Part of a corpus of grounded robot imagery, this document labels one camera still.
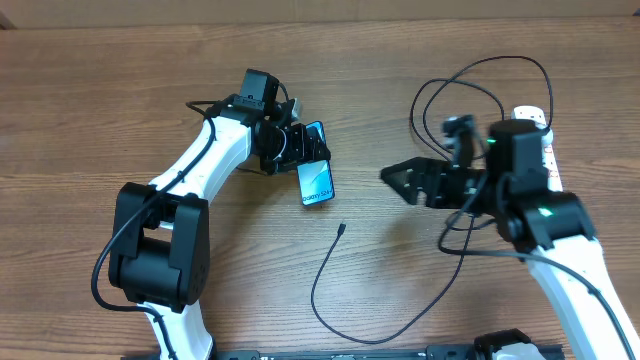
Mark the Samsung Galaxy smartphone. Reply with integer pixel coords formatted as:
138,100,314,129
295,120,336,207

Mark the black USB charging cable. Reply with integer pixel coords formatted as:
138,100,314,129
309,55,555,346

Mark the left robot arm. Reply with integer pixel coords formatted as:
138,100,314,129
91,69,335,359

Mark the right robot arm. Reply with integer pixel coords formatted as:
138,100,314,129
380,116,639,359

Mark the white charger plug adapter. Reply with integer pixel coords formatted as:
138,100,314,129
540,127,554,148

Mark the white power strip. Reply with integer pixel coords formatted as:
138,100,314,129
511,105,563,192

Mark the brown cardboard backdrop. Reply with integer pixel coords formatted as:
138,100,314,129
1,0,639,29

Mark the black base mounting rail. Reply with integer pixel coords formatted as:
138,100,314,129
119,327,566,360

